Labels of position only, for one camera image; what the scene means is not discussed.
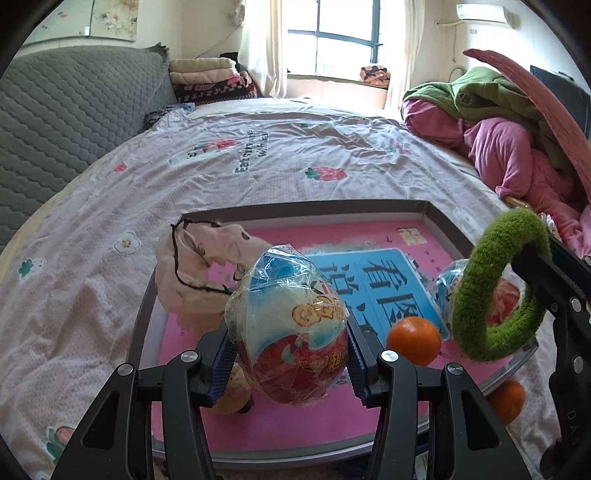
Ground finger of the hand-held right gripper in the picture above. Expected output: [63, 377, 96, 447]
[549, 236, 591, 296]
[510, 246, 591, 320]

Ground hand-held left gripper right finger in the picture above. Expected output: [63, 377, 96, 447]
[344, 314, 527, 480]

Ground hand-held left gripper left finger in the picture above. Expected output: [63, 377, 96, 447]
[48, 318, 238, 480]

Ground orange tangerine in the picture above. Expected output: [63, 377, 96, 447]
[386, 316, 441, 366]
[487, 379, 526, 426]

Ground green fuzzy scrunchie ring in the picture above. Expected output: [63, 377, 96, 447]
[450, 209, 552, 361]

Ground large egg toy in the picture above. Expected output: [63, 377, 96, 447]
[225, 244, 349, 408]

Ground grey box tray pink inside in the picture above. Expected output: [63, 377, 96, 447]
[127, 199, 539, 464]

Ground clear snack packet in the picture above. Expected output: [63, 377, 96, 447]
[538, 212, 561, 241]

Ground cream frilly scrunchie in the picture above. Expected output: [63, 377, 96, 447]
[154, 220, 269, 333]

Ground small wrapped egg toy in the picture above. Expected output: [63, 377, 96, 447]
[427, 258, 525, 342]

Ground pink quilt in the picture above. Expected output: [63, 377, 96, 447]
[401, 99, 591, 259]

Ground pink cushion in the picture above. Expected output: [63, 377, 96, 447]
[464, 48, 591, 208]

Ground strawberry bear printed bedsheet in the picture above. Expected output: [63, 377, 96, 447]
[0, 97, 591, 480]

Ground green blanket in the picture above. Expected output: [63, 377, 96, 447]
[404, 67, 568, 171]

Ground black television screen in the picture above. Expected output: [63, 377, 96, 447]
[530, 65, 589, 95]

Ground cream curtain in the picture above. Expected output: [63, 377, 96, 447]
[238, 0, 289, 99]
[385, 0, 462, 112]

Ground patterned pouch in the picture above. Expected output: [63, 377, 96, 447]
[360, 65, 391, 86]

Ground dark patterned cloth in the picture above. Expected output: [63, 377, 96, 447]
[144, 104, 197, 132]

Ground white air conditioner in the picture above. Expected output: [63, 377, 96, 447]
[456, 4, 520, 28]

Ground dark patterned folded blanket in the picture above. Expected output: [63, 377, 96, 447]
[173, 76, 258, 104]

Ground grey quilted headboard cover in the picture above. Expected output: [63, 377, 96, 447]
[0, 45, 178, 252]

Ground cream folded blanket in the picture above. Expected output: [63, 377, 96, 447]
[168, 58, 236, 73]

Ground dark framed window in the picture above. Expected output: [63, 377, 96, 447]
[286, 0, 407, 79]

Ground floral wall picture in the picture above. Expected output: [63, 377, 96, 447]
[90, 0, 245, 42]

